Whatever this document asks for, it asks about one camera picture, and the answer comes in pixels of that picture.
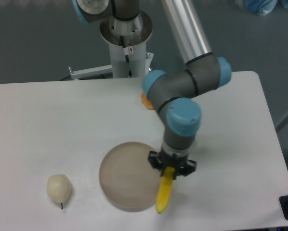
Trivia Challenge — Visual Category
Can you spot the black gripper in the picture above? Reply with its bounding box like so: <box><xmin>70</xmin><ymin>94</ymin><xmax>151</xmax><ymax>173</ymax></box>
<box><xmin>148</xmin><ymin>150</ymin><xmax>197</xmax><ymax>179</ymax></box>

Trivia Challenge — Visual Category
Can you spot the yellow toy banana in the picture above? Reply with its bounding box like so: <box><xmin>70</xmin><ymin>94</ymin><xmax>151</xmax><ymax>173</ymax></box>
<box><xmin>155</xmin><ymin>167</ymin><xmax>175</xmax><ymax>214</ymax></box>

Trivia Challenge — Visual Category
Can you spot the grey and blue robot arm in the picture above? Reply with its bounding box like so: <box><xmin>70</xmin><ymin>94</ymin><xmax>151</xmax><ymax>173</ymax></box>
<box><xmin>73</xmin><ymin>0</ymin><xmax>232</xmax><ymax>179</ymax></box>

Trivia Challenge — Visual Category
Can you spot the beige round plate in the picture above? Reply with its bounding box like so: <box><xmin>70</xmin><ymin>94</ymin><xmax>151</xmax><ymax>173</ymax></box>
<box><xmin>99</xmin><ymin>141</ymin><xmax>161</xmax><ymax>212</ymax></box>

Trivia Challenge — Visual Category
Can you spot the orange flower-shaped bread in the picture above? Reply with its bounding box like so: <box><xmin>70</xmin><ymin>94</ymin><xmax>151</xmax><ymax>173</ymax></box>
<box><xmin>141</xmin><ymin>93</ymin><xmax>154</xmax><ymax>110</ymax></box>

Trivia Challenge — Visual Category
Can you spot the pale cream toy pear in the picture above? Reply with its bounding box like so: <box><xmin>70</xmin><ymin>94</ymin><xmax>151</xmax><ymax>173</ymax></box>
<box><xmin>46</xmin><ymin>174</ymin><xmax>72</xmax><ymax>210</ymax></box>

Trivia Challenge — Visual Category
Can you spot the blue plastic bag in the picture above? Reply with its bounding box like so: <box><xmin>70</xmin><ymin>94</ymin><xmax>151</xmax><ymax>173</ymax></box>
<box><xmin>235</xmin><ymin>0</ymin><xmax>278</xmax><ymax>16</ymax></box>

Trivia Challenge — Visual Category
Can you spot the white metal frame bracket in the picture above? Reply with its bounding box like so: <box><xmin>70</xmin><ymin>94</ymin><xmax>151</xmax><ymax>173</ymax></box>
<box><xmin>68</xmin><ymin>65</ymin><xmax>112</xmax><ymax>80</ymax></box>

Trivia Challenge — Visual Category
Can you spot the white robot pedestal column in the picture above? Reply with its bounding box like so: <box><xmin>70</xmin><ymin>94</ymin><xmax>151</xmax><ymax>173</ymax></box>
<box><xmin>100</xmin><ymin>10</ymin><xmax>153</xmax><ymax>78</ymax></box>

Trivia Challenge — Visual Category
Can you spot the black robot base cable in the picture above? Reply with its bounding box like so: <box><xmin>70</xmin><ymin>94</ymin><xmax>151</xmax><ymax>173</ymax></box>
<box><xmin>120</xmin><ymin>35</ymin><xmax>134</xmax><ymax>77</ymax></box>

